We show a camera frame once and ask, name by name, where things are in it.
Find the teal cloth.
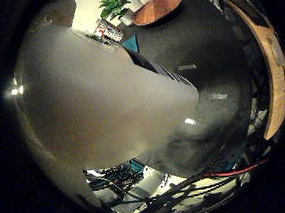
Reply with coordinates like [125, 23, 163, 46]
[120, 34, 141, 55]

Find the red cable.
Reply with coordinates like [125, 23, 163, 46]
[201, 158, 272, 180]

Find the teal plastic crate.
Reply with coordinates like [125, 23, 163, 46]
[128, 157, 146, 175]

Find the broad-leaf green plant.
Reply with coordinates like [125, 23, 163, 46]
[98, 0, 133, 21]

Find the small white plant pot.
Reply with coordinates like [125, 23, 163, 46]
[118, 7, 137, 27]

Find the red and white box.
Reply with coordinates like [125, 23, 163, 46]
[93, 17, 125, 45]

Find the wooden desk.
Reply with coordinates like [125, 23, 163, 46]
[218, 0, 285, 145]

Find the round wooden table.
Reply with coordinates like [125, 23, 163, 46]
[131, 0, 185, 28]

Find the dark grey work table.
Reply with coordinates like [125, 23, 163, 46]
[116, 0, 262, 184]

